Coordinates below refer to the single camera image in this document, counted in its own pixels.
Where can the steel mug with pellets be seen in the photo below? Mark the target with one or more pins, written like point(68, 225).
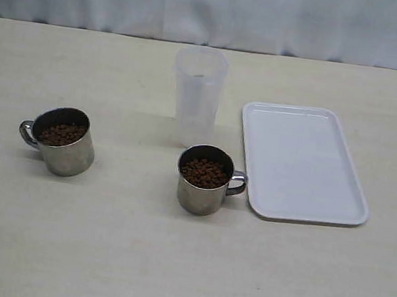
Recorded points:
point(206, 177)
point(63, 138)

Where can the translucent plastic tall container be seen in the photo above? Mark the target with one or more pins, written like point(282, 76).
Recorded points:
point(200, 77)

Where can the white rectangular plastic tray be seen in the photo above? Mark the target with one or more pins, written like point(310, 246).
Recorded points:
point(299, 166)

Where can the white backdrop curtain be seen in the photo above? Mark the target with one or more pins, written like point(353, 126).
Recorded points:
point(348, 31)

